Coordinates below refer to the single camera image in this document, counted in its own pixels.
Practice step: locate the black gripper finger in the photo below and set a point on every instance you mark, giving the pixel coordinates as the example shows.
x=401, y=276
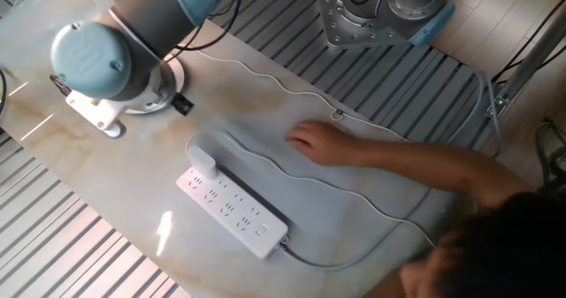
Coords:
x=182, y=104

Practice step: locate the white power adapter plug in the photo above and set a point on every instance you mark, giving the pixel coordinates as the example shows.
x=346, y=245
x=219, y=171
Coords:
x=202, y=161

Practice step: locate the white power strip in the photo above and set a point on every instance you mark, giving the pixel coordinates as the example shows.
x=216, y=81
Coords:
x=230, y=214

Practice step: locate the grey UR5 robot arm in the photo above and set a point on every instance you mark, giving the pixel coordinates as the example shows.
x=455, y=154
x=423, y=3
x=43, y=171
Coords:
x=115, y=55

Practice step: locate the person's left forearm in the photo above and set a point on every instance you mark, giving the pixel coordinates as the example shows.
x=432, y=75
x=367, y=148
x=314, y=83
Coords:
x=384, y=287

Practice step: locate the white lamp base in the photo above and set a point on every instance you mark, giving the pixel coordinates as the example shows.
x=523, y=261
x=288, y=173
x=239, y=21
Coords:
x=179, y=74

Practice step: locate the person's right hand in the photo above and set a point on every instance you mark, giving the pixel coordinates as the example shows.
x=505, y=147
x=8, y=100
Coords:
x=323, y=143

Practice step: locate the marble pattern table mat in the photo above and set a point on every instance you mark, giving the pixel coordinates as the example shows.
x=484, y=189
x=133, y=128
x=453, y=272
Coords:
x=132, y=165

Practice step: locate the person's head black hair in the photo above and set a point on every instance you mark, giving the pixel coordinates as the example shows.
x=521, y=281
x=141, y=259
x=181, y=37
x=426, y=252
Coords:
x=508, y=245

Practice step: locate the black chair base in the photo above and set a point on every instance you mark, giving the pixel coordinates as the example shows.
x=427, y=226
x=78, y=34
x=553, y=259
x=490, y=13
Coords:
x=550, y=165

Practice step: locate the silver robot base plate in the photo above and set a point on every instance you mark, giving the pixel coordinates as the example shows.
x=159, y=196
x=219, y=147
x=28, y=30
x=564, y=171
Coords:
x=354, y=32

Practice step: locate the aluminium profile post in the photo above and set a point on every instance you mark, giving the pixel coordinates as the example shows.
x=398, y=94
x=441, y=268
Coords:
x=530, y=63

